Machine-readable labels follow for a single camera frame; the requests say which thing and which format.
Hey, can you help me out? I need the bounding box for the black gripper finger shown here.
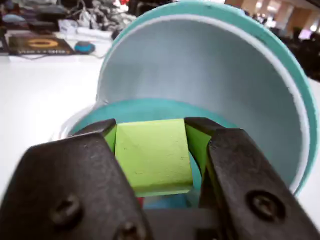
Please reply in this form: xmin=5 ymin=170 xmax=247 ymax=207
xmin=0 ymin=118 xmax=153 ymax=240

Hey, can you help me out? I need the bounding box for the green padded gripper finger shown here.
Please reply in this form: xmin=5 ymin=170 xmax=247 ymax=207
xmin=184 ymin=116 xmax=320 ymax=240

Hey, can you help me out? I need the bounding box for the green lego block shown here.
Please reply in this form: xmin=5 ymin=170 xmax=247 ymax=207
xmin=114 ymin=119 xmax=193 ymax=198

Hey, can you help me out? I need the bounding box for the teal whale shaped bin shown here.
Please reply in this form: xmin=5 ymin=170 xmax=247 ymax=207
xmin=59 ymin=0 xmax=320 ymax=211

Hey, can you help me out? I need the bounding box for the blue round gadget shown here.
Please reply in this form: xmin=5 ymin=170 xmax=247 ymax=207
xmin=74 ymin=40 xmax=97 ymax=55

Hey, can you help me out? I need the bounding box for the white power strip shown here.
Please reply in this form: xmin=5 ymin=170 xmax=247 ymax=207
xmin=58 ymin=19 xmax=113 ymax=39

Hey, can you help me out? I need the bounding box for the black computer mouse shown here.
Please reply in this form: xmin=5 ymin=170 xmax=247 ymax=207
xmin=111 ymin=28 xmax=124 ymax=41

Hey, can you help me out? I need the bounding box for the dark book with orange ring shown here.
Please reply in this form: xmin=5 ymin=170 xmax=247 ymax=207
xmin=8 ymin=34 xmax=76 ymax=56

